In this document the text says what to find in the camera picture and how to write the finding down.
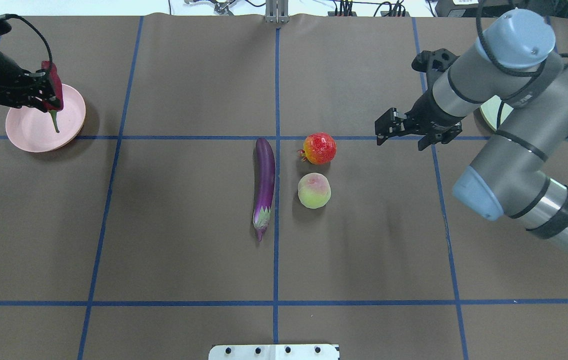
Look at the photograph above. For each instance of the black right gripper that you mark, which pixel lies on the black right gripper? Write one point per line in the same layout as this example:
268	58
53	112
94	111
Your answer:
428	113

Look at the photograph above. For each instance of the red chili pepper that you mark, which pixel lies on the red chili pepper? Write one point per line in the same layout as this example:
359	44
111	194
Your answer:
53	96

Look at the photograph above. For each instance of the red yellow pomegranate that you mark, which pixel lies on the red yellow pomegranate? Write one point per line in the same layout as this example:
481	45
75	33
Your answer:
318	148

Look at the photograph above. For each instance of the green pink peach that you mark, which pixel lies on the green pink peach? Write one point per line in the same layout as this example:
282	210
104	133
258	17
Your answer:
314	190

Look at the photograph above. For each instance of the purple eggplant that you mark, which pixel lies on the purple eggplant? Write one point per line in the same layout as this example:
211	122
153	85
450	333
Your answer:
265	186

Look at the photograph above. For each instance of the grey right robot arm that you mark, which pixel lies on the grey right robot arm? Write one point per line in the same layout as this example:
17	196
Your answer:
513	59

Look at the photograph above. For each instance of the pink plate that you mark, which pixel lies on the pink plate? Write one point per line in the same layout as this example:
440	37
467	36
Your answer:
34	131

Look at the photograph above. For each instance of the green plate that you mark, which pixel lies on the green plate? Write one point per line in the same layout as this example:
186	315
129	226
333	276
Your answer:
494	112

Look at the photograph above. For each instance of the aluminium frame post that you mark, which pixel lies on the aluminium frame post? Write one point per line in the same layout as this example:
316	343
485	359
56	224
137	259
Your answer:
277	11

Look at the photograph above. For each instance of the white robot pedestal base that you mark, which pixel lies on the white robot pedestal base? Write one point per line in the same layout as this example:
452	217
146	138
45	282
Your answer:
322	351

